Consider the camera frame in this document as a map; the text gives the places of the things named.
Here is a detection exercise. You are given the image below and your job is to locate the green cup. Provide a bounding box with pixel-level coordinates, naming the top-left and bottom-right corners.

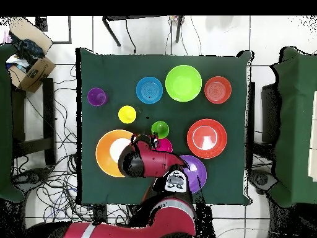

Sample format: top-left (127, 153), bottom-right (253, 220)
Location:
top-left (150, 120), bottom-right (170, 139)

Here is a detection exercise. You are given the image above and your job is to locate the pink bowl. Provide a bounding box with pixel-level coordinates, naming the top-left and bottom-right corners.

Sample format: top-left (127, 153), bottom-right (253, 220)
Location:
top-left (154, 137), bottom-right (173, 153)

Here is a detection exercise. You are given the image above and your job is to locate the yellow cup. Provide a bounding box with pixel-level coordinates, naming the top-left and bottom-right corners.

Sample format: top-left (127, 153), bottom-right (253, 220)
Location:
top-left (118, 105), bottom-right (137, 125)

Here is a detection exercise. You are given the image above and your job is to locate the large orange bowl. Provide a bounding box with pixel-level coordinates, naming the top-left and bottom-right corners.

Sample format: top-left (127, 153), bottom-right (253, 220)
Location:
top-left (95, 129), bottom-right (136, 179)

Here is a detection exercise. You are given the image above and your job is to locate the blue bowl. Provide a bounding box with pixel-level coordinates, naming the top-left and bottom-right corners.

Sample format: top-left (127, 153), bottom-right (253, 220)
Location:
top-left (135, 76), bottom-right (163, 105)

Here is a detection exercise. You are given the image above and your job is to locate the wide red bowl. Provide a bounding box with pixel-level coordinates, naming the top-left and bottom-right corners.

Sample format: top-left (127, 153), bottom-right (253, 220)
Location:
top-left (186, 118), bottom-right (228, 159)

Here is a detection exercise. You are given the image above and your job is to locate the green bowl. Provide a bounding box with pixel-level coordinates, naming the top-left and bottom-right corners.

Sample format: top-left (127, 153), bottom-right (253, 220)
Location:
top-left (165, 64), bottom-right (203, 103)

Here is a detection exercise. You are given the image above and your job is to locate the purple bowl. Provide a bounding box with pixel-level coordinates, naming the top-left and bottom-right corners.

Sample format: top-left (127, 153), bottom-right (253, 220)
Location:
top-left (179, 154), bottom-right (208, 195)

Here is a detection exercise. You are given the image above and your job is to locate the dark green table cloth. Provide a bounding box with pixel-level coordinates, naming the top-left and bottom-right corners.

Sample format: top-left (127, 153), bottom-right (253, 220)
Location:
top-left (79, 48), bottom-right (252, 205)

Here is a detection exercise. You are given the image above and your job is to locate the small orange bowl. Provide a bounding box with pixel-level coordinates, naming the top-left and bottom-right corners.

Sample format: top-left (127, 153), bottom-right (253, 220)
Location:
top-left (204, 76), bottom-right (233, 105)

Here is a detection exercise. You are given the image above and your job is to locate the purple cup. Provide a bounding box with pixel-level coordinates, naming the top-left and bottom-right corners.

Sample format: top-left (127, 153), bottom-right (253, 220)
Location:
top-left (87, 87), bottom-right (109, 107)

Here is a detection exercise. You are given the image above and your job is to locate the black bench stand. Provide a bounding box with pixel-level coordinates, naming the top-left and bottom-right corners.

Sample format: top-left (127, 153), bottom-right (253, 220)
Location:
top-left (11, 77), bottom-right (57, 165)

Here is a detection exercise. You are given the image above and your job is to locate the black chair base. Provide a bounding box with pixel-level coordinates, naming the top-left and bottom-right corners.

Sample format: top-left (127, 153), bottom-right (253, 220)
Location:
top-left (248, 168), bottom-right (278, 195)
top-left (14, 167), bottom-right (51, 190)

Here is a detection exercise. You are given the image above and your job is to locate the green covered table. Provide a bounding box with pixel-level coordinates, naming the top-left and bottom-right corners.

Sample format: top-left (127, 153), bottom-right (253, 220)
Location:
top-left (268, 46), bottom-right (317, 208)
top-left (0, 43), bottom-right (25, 203)

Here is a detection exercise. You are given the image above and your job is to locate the cardboard box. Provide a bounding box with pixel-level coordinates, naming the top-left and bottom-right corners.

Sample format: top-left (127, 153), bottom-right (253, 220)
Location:
top-left (8, 17), bottom-right (56, 94)

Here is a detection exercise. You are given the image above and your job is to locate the black metal table frame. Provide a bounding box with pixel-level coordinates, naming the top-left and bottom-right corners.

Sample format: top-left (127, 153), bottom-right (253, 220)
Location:
top-left (102, 15), bottom-right (185, 47)

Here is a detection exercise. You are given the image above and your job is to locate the tangle of black cables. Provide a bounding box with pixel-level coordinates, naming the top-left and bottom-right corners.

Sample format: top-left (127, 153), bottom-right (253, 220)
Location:
top-left (12, 64), bottom-right (129, 226)

